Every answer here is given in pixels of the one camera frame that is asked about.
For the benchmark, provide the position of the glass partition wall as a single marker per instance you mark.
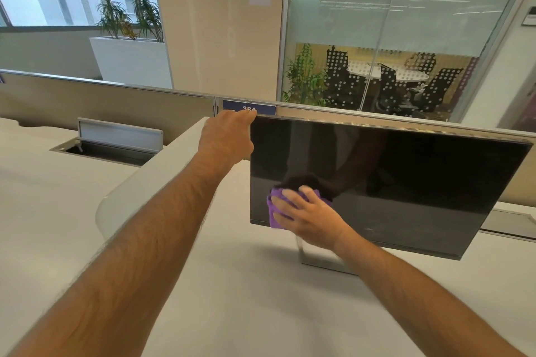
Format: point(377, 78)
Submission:
point(377, 13)

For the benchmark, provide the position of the black computer monitor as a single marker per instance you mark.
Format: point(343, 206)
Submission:
point(418, 185)

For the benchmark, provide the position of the purple cleaning cloth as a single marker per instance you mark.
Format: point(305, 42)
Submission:
point(277, 195)

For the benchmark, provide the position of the green leafy indoor plant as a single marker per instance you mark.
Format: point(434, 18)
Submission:
point(303, 76)

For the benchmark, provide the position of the white rectangular planter box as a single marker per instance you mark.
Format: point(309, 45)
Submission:
point(130, 62)

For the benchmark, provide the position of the silver monitor stand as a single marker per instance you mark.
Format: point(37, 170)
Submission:
point(322, 262)

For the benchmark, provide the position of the person's left thumb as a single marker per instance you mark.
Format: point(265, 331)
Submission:
point(245, 148)

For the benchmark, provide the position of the blue desk number label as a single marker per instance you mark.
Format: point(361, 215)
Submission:
point(234, 106)

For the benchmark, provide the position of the person's right forearm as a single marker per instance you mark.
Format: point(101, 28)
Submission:
point(418, 298)

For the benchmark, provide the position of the round white meeting table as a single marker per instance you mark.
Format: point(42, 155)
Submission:
point(402, 73)

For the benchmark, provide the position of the person's left hand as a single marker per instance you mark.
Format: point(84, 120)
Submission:
point(222, 135)

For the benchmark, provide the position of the person's left forearm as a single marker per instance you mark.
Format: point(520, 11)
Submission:
point(138, 239)

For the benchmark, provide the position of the person's right hand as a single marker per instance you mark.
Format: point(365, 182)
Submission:
point(314, 223)

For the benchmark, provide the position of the green potted palm plant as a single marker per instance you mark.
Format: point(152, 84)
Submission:
point(148, 18)
point(112, 18)

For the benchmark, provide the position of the person's right fingers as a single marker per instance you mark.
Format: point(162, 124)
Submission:
point(291, 202)

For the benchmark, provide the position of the black office chair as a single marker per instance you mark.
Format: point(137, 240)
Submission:
point(421, 62)
point(345, 76)
point(442, 91)
point(387, 89)

